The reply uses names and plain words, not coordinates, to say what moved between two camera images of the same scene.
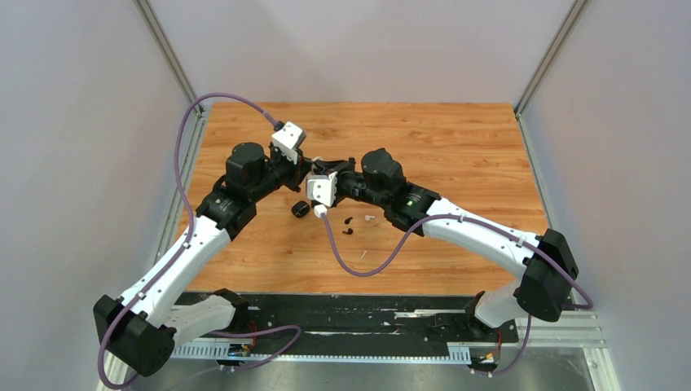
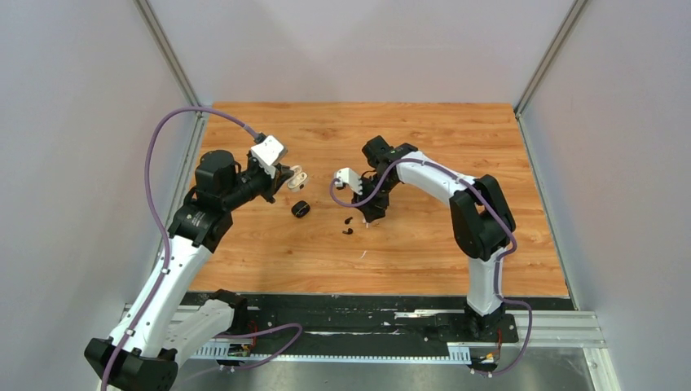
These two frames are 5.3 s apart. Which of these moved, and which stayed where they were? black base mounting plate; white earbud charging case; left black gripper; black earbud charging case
Moved: white earbud charging case; left black gripper
Stayed: black base mounting plate; black earbud charging case
